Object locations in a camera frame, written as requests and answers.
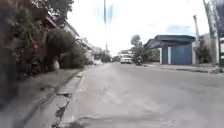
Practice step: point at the green tree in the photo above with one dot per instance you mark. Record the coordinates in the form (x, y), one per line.
(136, 46)

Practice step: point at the grey concrete road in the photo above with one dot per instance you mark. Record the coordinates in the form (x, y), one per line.
(140, 96)

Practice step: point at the row of houses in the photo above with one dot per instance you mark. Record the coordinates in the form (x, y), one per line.
(87, 46)

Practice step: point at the reddish bush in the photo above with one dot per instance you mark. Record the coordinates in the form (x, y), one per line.
(203, 51)

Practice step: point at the grey concrete pavement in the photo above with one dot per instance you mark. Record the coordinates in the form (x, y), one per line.
(40, 90)

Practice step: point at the row of bushes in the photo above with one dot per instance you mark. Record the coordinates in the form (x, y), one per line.
(63, 50)

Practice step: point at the blue building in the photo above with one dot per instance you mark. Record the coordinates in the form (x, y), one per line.
(176, 50)

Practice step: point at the white vehicle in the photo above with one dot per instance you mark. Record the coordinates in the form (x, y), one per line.
(126, 60)

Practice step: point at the leafy tree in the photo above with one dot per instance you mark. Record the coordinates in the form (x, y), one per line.
(60, 8)

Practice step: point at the pale utility pole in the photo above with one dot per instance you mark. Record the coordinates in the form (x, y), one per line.
(196, 28)

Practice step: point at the concrete kerb strip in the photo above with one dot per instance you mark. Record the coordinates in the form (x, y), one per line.
(186, 67)

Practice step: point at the thick leaning pole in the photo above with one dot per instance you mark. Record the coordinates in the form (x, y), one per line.
(211, 30)

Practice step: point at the tall thin pole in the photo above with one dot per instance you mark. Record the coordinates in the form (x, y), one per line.
(105, 23)

